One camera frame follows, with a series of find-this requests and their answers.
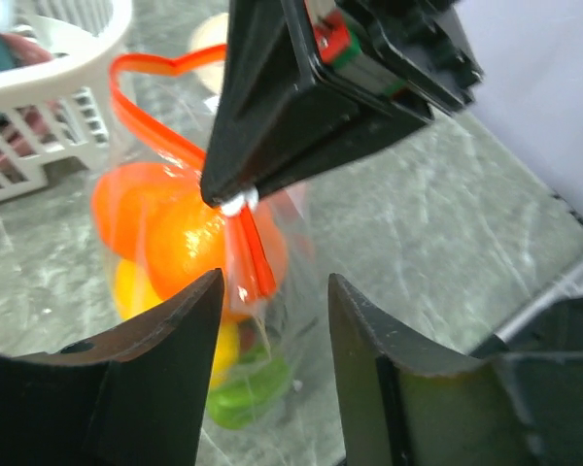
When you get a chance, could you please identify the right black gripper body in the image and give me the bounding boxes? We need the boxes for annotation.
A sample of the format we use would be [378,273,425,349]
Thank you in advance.
[282,1,483,115]

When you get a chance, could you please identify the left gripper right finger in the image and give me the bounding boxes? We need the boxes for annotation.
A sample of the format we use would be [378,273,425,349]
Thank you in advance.
[328,274,583,465]

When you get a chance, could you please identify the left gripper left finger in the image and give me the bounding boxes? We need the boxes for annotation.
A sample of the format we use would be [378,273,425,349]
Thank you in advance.
[0,271,223,465]

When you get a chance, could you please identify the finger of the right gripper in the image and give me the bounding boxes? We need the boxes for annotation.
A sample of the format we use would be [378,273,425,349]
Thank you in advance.
[255,104,432,197]
[200,1,358,207]

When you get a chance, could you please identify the lychee bunch with leaves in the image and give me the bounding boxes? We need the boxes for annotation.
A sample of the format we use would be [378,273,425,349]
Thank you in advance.
[206,321,292,430]

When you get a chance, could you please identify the orange fruit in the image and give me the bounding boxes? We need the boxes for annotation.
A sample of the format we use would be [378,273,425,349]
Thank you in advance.
[90,162,197,262]
[143,191,289,302]

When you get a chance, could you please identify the clear orange zip top bag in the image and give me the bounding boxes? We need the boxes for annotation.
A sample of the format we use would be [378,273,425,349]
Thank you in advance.
[89,45,319,465]

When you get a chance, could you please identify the white plastic dish basket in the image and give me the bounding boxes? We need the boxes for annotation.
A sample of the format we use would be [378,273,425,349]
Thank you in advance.
[0,1,133,202]

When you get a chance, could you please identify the pink bowl in basket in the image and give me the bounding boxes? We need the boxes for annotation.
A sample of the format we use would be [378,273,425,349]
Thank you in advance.
[0,33,73,201]

